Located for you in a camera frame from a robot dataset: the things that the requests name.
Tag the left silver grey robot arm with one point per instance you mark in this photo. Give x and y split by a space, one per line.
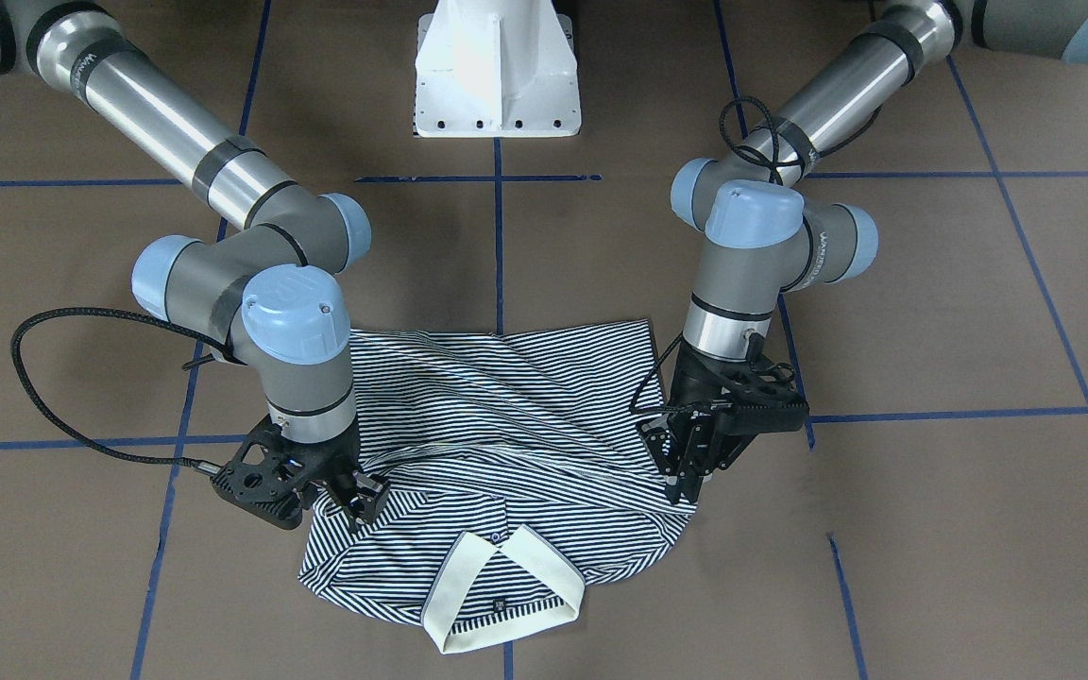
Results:
764 239

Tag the navy white striped polo shirt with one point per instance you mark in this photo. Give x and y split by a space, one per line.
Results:
517 480

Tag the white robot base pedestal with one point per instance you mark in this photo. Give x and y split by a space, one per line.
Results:
489 69

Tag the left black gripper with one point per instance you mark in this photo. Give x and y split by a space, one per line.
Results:
697 381

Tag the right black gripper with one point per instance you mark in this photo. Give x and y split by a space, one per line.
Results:
335 463

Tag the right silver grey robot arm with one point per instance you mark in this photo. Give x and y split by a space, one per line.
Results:
266 296

